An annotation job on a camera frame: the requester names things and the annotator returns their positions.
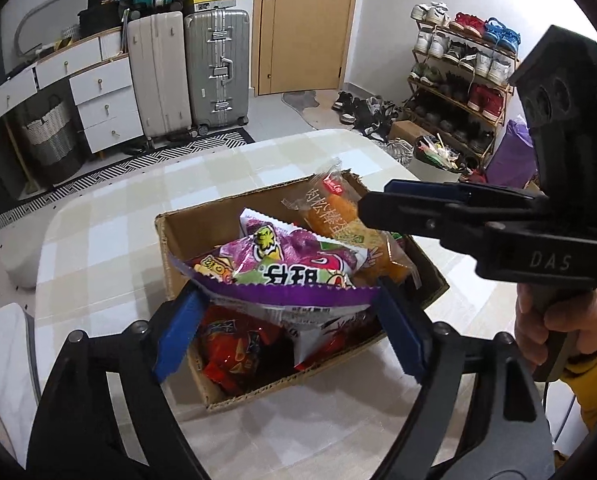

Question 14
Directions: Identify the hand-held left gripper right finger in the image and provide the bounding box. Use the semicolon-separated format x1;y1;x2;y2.
375;279;555;480

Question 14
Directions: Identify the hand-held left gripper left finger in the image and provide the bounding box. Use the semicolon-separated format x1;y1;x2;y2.
26;285;212;480

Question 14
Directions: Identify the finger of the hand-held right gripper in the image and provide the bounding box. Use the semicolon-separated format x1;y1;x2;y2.
383;180;549;203
359;191;549;250

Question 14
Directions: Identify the orange bread stick packet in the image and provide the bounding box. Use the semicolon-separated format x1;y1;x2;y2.
281;157;419;288

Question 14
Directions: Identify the purple snack bag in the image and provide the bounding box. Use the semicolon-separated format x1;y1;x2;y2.
171;207;383;313

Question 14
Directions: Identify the person's right hand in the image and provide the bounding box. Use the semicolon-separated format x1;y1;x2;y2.
515;284;597;377

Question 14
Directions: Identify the white trash bin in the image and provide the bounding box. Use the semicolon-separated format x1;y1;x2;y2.
411;135;461;183

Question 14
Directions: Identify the clear plastic bag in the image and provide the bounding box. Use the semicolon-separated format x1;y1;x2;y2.
383;137;414;166

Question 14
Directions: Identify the large red snack bag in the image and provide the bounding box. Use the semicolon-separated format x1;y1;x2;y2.
198;307;292;396

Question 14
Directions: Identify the small brown cardboard box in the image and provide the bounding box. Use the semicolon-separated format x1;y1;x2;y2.
388;120;429;148

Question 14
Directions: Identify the wooden shoe rack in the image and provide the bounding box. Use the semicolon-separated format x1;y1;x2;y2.
403;2;521;171

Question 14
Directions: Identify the pile of dark shoes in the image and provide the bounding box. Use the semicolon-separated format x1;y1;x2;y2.
331;90;404;138

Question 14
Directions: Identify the checked tablecloth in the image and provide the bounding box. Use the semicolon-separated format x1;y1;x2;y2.
33;129;574;480

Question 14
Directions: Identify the grey door mat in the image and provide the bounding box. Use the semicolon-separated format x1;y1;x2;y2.
281;91;339;131

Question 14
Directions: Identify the white marble side table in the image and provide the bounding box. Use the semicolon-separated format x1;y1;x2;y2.
0;302;34;461

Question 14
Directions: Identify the black white patterned rug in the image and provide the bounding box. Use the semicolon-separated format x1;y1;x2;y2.
0;127;256;281

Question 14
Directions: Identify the wooden door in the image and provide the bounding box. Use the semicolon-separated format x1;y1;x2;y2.
251;0;361;97

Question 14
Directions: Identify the woven laundry basket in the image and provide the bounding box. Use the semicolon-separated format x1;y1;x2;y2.
18;100;84;181

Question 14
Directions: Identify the silver suitcase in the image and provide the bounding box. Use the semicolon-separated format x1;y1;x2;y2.
183;8;252;136

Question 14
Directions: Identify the white drawer desk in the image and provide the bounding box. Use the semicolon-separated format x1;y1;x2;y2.
0;35;144;153

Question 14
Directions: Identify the beige suitcase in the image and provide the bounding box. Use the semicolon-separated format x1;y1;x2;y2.
127;10;194;141

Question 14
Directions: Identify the black storage bin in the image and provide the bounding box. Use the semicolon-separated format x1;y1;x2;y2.
77;2;124;38

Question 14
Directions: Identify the grey curved tube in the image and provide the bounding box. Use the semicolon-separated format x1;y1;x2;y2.
14;0;92;58

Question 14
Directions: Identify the black cable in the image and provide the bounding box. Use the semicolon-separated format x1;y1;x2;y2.
541;387;579;443

